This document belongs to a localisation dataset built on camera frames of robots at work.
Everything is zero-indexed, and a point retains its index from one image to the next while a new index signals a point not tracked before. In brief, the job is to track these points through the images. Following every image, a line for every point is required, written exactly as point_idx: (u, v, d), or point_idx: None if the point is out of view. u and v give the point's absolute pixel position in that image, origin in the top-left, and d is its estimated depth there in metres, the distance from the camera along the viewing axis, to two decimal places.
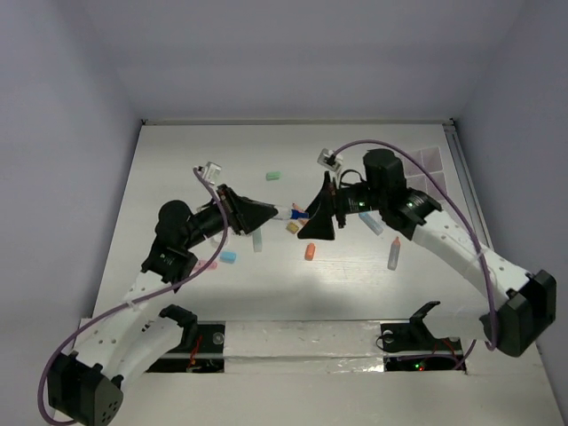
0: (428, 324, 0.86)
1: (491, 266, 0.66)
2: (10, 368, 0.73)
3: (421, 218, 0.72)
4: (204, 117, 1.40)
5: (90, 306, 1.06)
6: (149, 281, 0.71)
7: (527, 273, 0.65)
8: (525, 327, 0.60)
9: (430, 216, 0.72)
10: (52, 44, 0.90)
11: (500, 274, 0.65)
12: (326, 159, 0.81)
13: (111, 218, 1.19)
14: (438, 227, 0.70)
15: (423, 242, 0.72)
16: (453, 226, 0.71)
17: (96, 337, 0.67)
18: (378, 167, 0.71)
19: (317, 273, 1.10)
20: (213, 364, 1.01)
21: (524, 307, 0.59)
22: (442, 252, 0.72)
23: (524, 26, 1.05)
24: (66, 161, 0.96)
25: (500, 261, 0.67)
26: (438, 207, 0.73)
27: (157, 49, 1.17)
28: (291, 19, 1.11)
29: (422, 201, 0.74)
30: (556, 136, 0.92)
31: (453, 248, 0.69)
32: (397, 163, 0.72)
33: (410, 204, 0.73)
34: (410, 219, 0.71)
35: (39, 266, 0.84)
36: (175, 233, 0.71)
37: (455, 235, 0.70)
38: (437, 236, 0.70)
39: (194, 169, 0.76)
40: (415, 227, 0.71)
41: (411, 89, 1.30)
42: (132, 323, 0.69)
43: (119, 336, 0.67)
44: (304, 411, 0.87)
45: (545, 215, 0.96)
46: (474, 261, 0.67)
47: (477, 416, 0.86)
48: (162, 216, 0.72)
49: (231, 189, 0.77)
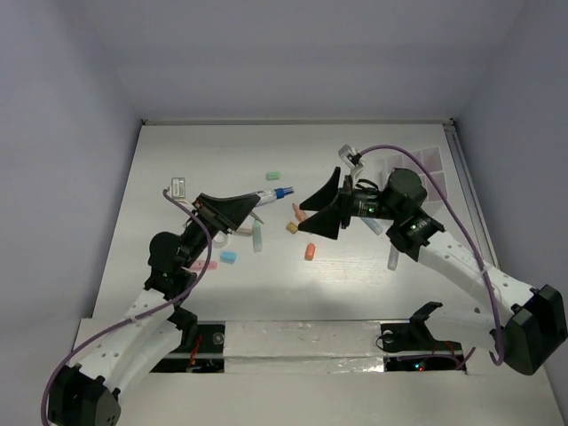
0: (429, 326, 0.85)
1: (495, 283, 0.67)
2: (10, 368, 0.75)
3: (423, 239, 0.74)
4: (204, 118, 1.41)
5: (91, 306, 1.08)
6: (150, 297, 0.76)
7: (532, 290, 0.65)
8: (534, 343, 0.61)
9: (433, 236, 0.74)
10: (51, 48, 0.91)
11: (504, 290, 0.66)
12: (351, 156, 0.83)
13: (112, 219, 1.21)
14: (442, 248, 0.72)
15: (425, 261, 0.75)
16: (456, 245, 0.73)
17: (98, 351, 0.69)
18: (404, 194, 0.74)
19: (316, 273, 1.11)
20: (213, 364, 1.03)
21: (529, 322, 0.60)
22: (444, 270, 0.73)
23: (525, 23, 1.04)
24: (66, 162, 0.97)
25: (502, 278, 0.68)
26: (441, 228, 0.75)
27: (157, 49, 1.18)
28: (289, 19, 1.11)
29: (426, 224, 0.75)
30: (556, 134, 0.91)
31: (457, 267, 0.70)
32: (422, 193, 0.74)
33: (414, 226, 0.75)
34: (414, 241, 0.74)
35: (39, 268, 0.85)
36: (169, 262, 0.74)
37: (458, 255, 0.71)
38: (439, 256, 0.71)
39: (164, 193, 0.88)
40: (419, 247, 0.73)
41: (412, 88, 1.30)
42: (135, 338, 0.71)
43: (122, 351, 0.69)
44: (303, 409, 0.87)
45: (545, 215, 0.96)
46: (477, 279, 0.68)
47: (477, 417, 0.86)
48: (152, 248, 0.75)
49: (205, 195, 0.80)
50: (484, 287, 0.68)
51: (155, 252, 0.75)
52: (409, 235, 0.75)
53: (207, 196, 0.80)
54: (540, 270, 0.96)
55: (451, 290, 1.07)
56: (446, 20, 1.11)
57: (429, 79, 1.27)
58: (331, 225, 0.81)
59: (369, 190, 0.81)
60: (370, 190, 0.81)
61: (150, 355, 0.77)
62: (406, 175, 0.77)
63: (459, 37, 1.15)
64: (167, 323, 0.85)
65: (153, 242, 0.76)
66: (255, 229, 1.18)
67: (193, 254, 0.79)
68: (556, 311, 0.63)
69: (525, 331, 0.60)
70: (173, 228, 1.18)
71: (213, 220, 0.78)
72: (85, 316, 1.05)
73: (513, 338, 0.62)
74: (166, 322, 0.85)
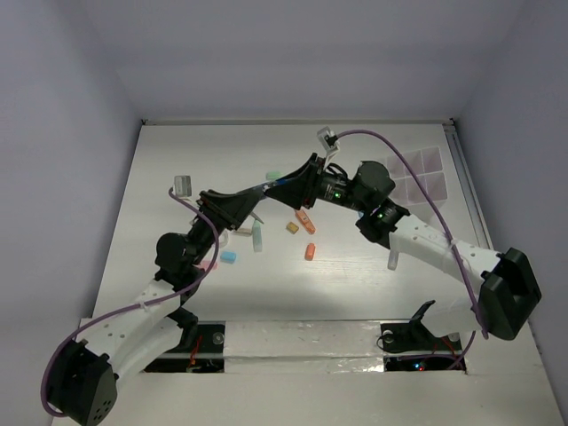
0: (428, 324, 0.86)
1: (463, 254, 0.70)
2: (10, 367, 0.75)
3: (392, 225, 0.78)
4: (205, 118, 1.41)
5: (91, 306, 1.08)
6: (159, 287, 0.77)
7: (498, 255, 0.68)
8: (508, 304, 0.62)
9: (400, 221, 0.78)
10: (52, 49, 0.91)
11: (472, 260, 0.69)
12: (326, 138, 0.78)
13: (112, 219, 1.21)
14: (410, 230, 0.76)
15: (396, 246, 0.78)
16: (423, 226, 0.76)
17: (105, 330, 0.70)
18: (374, 187, 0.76)
19: (316, 273, 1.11)
20: (213, 364, 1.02)
21: (500, 284, 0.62)
22: (414, 251, 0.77)
23: (526, 22, 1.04)
24: (66, 162, 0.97)
25: (470, 248, 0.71)
26: (406, 213, 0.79)
27: (157, 50, 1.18)
28: (289, 20, 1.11)
29: (393, 210, 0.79)
30: (556, 134, 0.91)
31: (425, 246, 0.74)
32: (390, 185, 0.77)
33: (382, 216, 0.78)
34: (383, 231, 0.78)
35: (39, 268, 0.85)
36: (175, 262, 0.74)
37: (425, 233, 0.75)
38: (408, 239, 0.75)
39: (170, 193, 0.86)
40: (389, 234, 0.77)
41: (412, 88, 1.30)
42: (141, 324, 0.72)
43: (128, 334, 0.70)
44: (303, 410, 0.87)
45: (545, 215, 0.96)
46: (446, 253, 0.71)
47: (477, 417, 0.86)
48: (160, 248, 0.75)
49: (208, 193, 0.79)
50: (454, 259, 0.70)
51: (163, 250, 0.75)
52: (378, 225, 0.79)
53: (209, 193, 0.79)
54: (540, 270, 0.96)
55: (451, 290, 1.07)
56: (447, 20, 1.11)
57: (429, 79, 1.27)
58: (295, 199, 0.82)
59: (339, 175, 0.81)
60: (339, 175, 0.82)
61: (150, 348, 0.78)
62: (374, 168, 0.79)
63: (459, 36, 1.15)
64: (169, 319, 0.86)
65: (161, 243, 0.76)
66: (255, 229, 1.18)
67: (201, 252, 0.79)
68: (524, 272, 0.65)
69: (498, 293, 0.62)
70: (173, 228, 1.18)
71: (217, 216, 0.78)
72: (85, 315, 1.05)
73: (488, 304, 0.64)
74: (168, 319, 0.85)
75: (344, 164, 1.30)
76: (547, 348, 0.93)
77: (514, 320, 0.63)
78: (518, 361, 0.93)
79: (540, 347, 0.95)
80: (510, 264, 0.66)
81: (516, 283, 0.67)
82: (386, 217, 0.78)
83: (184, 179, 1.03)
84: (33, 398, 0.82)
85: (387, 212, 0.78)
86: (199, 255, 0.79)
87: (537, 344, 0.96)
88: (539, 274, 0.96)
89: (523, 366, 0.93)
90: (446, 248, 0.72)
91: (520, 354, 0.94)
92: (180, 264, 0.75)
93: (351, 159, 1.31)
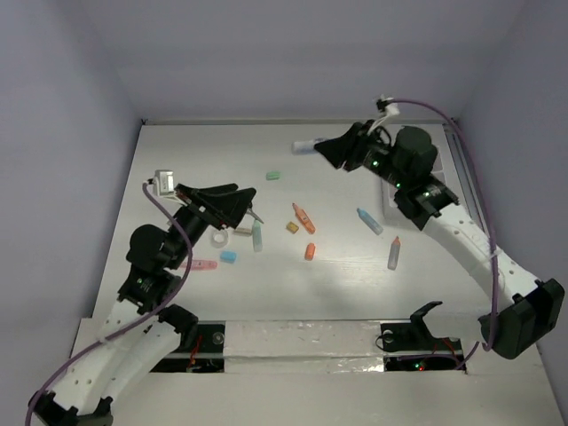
0: (429, 323, 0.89)
1: (501, 269, 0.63)
2: (11, 367, 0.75)
3: (436, 209, 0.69)
4: (204, 118, 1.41)
5: (91, 306, 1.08)
6: (122, 313, 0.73)
7: (537, 282, 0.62)
8: (525, 331, 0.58)
9: (446, 209, 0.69)
10: (52, 49, 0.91)
11: (508, 278, 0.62)
12: (378, 101, 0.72)
13: (112, 218, 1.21)
14: (453, 222, 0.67)
15: (432, 232, 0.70)
16: (468, 222, 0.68)
17: (72, 376, 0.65)
18: (414, 151, 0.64)
19: (316, 273, 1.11)
20: (213, 364, 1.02)
21: (531, 314, 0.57)
22: (449, 246, 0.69)
23: (527, 21, 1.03)
24: (66, 162, 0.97)
25: (508, 266, 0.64)
26: (455, 201, 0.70)
27: (157, 50, 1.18)
28: (289, 19, 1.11)
29: (439, 191, 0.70)
30: (556, 133, 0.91)
31: (463, 244, 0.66)
32: (432, 151, 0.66)
33: (427, 194, 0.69)
34: (423, 209, 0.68)
35: (39, 268, 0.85)
36: (149, 263, 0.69)
37: (468, 232, 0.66)
38: (449, 231, 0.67)
39: (142, 185, 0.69)
40: (428, 216, 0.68)
41: (412, 88, 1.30)
42: (109, 362, 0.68)
43: (96, 377, 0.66)
44: (303, 410, 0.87)
45: (545, 214, 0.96)
46: (485, 261, 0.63)
47: (477, 417, 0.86)
48: (134, 241, 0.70)
49: (194, 191, 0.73)
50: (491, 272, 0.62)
51: (138, 245, 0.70)
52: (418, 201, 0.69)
53: (196, 192, 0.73)
54: (540, 270, 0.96)
55: (451, 290, 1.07)
56: (447, 20, 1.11)
57: (429, 79, 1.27)
58: (333, 160, 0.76)
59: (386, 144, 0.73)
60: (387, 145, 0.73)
61: (145, 359, 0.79)
62: (419, 131, 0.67)
63: (459, 36, 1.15)
64: (166, 324, 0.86)
65: (137, 235, 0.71)
66: (255, 229, 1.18)
67: (180, 256, 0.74)
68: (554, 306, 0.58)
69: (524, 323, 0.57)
70: None
71: (206, 216, 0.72)
72: (85, 316, 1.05)
73: (506, 326, 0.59)
74: (164, 324, 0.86)
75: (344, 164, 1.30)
76: (547, 348, 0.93)
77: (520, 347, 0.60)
78: (518, 361, 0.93)
79: (540, 347, 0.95)
80: (542, 295, 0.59)
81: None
82: (431, 196, 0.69)
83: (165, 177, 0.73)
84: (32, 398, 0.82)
85: (432, 192, 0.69)
86: (175, 259, 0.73)
87: (538, 344, 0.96)
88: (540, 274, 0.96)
89: (523, 366, 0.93)
90: (486, 258, 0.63)
91: (520, 354, 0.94)
92: (155, 264, 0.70)
93: None
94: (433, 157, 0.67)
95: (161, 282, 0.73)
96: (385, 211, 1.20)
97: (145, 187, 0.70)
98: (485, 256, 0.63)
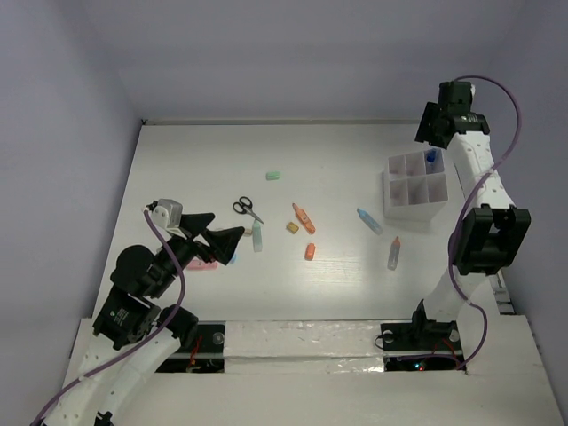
0: (428, 309, 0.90)
1: (487, 186, 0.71)
2: (10, 368, 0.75)
3: (463, 130, 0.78)
4: (204, 118, 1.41)
5: (91, 306, 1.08)
6: (99, 348, 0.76)
7: (511, 206, 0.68)
8: (479, 234, 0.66)
9: (474, 131, 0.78)
10: (53, 49, 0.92)
11: (489, 193, 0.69)
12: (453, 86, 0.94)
13: (112, 218, 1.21)
14: (472, 142, 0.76)
15: (453, 152, 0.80)
16: (485, 148, 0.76)
17: (59, 410, 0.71)
18: (448, 82, 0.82)
19: (316, 273, 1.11)
20: (213, 364, 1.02)
21: (485, 216, 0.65)
22: (461, 163, 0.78)
23: (527, 23, 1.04)
24: (66, 161, 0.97)
25: (497, 187, 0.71)
26: (485, 133, 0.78)
27: (157, 50, 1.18)
28: (289, 20, 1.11)
29: (477, 121, 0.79)
30: (557, 132, 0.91)
31: (469, 159, 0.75)
32: (468, 87, 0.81)
33: (464, 118, 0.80)
34: (453, 124, 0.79)
35: (38, 268, 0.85)
36: (131, 284, 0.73)
37: (478, 153, 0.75)
38: (463, 147, 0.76)
39: (144, 212, 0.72)
40: (453, 130, 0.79)
41: (412, 89, 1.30)
42: (91, 396, 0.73)
43: (82, 412, 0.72)
44: (304, 410, 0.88)
45: (544, 214, 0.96)
46: (477, 176, 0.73)
47: (477, 417, 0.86)
48: (120, 262, 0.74)
49: (206, 227, 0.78)
50: (475, 185, 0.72)
51: (124, 265, 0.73)
52: (452, 122, 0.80)
53: (203, 226, 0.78)
54: (542, 270, 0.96)
55: None
56: (446, 20, 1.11)
57: (429, 79, 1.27)
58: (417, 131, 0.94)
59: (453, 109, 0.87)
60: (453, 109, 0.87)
61: (141, 371, 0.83)
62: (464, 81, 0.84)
63: (459, 37, 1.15)
64: (164, 329, 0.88)
65: (122, 258, 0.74)
66: (255, 229, 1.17)
67: (164, 282, 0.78)
68: (514, 227, 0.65)
69: (477, 222, 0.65)
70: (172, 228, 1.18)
71: (200, 248, 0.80)
72: (85, 316, 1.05)
73: (466, 224, 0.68)
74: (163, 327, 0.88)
75: (345, 163, 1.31)
76: (547, 348, 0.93)
77: (470, 254, 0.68)
78: (518, 360, 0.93)
79: (540, 347, 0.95)
80: (512, 218, 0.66)
81: (502, 240, 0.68)
82: (464, 120, 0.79)
83: (177, 209, 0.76)
84: (32, 398, 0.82)
85: (469, 118, 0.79)
86: (158, 285, 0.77)
87: (538, 344, 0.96)
88: (541, 274, 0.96)
89: (523, 366, 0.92)
90: (480, 173, 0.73)
91: (520, 354, 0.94)
92: (138, 287, 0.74)
93: (351, 159, 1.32)
94: (470, 93, 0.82)
95: (138, 311, 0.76)
96: (386, 211, 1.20)
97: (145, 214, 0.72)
98: (478, 171, 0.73)
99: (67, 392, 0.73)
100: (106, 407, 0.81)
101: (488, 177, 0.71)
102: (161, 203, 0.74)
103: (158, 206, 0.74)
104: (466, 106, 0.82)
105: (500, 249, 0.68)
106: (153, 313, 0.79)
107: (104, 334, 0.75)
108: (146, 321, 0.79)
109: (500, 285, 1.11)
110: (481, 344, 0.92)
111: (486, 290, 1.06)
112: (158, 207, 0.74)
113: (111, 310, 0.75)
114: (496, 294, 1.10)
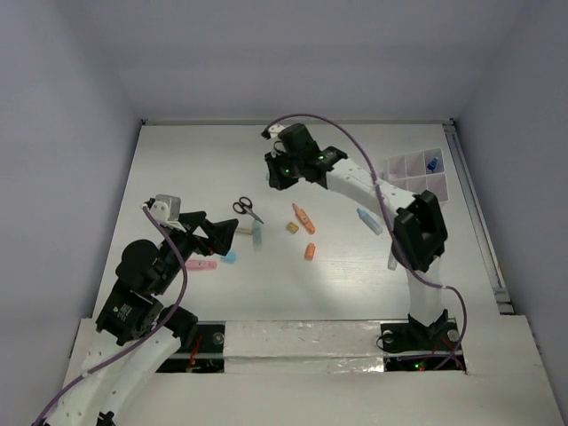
0: (416, 314, 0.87)
1: (385, 193, 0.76)
2: (10, 367, 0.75)
3: (330, 167, 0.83)
4: (204, 118, 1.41)
5: (91, 306, 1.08)
6: (103, 345, 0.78)
7: (413, 196, 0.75)
8: (415, 233, 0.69)
9: (337, 162, 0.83)
10: (52, 49, 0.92)
11: (392, 198, 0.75)
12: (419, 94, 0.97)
13: (111, 218, 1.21)
14: (343, 171, 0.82)
15: (335, 187, 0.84)
16: (356, 169, 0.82)
17: (62, 408, 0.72)
18: (286, 132, 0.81)
19: (316, 273, 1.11)
20: (213, 364, 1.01)
21: (408, 217, 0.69)
22: (351, 193, 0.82)
23: (526, 23, 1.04)
24: (65, 161, 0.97)
25: (393, 189, 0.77)
26: (345, 157, 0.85)
27: (157, 49, 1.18)
28: (289, 20, 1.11)
29: (333, 154, 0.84)
30: (556, 132, 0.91)
31: (356, 185, 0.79)
32: (303, 129, 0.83)
33: (322, 157, 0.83)
34: (322, 169, 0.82)
35: (38, 269, 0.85)
36: (138, 278, 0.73)
37: (357, 176, 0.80)
38: (342, 179, 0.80)
39: (144, 206, 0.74)
40: (327, 174, 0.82)
41: (412, 89, 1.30)
42: (94, 394, 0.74)
43: (85, 410, 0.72)
44: (304, 410, 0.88)
45: (545, 214, 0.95)
46: (371, 192, 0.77)
47: (477, 417, 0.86)
48: (125, 256, 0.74)
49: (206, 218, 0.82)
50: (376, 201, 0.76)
51: (130, 259, 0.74)
52: (318, 167, 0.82)
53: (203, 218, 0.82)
54: (542, 270, 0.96)
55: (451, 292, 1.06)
56: (447, 20, 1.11)
57: (429, 79, 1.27)
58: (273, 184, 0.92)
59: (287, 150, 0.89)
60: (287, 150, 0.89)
61: (144, 370, 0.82)
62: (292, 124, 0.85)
63: (459, 37, 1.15)
64: (164, 328, 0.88)
65: (127, 254, 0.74)
66: (255, 229, 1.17)
67: (168, 276, 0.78)
68: (431, 209, 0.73)
69: (406, 226, 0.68)
70: None
71: (199, 241, 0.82)
72: (85, 316, 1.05)
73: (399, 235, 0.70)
74: (163, 327, 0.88)
75: None
76: (546, 348, 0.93)
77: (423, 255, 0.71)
78: (518, 360, 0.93)
79: (540, 347, 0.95)
80: (423, 205, 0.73)
81: (426, 221, 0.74)
82: (327, 160, 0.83)
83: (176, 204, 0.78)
84: (31, 396, 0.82)
85: (326, 156, 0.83)
86: (162, 280, 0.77)
87: (538, 344, 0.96)
88: (541, 274, 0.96)
89: (523, 366, 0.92)
90: (372, 188, 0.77)
91: (520, 354, 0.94)
92: (144, 280, 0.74)
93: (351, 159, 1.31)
94: (307, 133, 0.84)
95: (142, 307, 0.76)
96: None
97: (145, 209, 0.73)
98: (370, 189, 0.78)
99: (69, 390, 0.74)
100: (106, 407, 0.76)
101: (381, 187, 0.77)
102: (161, 199, 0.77)
103: (157, 201, 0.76)
104: (312, 145, 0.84)
105: (432, 231, 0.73)
106: (155, 310, 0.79)
107: (108, 329, 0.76)
108: (150, 318, 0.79)
109: (500, 285, 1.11)
110: (463, 334, 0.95)
111: (486, 290, 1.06)
112: (157, 201, 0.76)
113: (114, 305, 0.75)
114: (496, 294, 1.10)
